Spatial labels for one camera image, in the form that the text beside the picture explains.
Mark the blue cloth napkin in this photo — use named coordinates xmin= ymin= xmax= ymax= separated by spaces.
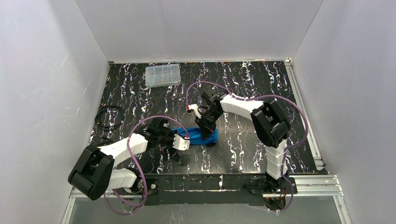
xmin=186 ymin=127 xmax=219 ymax=145

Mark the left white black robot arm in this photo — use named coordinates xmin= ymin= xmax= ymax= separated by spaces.
xmin=68 ymin=118 xmax=180 ymax=200

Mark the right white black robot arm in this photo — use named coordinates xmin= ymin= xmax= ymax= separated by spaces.
xmin=187 ymin=91 xmax=291 ymax=180

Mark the clear plastic compartment box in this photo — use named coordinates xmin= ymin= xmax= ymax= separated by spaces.
xmin=144 ymin=63 xmax=181 ymax=88

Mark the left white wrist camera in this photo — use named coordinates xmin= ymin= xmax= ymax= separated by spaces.
xmin=172 ymin=134 xmax=190 ymax=151

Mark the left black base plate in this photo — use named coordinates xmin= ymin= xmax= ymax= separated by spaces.
xmin=113 ymin=176 xmax=160 ymax=196

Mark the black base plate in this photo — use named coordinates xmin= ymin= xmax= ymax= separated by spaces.
xmin=113 ymin=176 xmax=160 ymax=196
xmin=244 ymin=177 xmax=298 ymax=195

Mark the black coiled cable yellow plug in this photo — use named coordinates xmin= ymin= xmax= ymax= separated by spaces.
xmin=94 ymin=105 xmax=126 ymax=132

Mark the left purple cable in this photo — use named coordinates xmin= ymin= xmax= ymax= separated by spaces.
xmin=102 ymin=115 xmax=190 ymax=216

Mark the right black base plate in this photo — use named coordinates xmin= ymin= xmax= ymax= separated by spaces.
xmin=244 ymin=177 xmax=298 ymax=195

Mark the front aluminium rail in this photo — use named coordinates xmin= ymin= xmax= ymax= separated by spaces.
xmin=70 ymin=175 xmax=345 ymax=198

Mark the aluminium rail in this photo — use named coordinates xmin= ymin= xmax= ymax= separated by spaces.
xmin=284 ymin=57 xmax=325 ymax=171
xmin=70 ymin=175 xmax=345 ymax=198

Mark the right aluminium rail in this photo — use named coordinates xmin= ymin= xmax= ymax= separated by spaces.
xmin=284 ymin=57 xmax=325 ymax=171

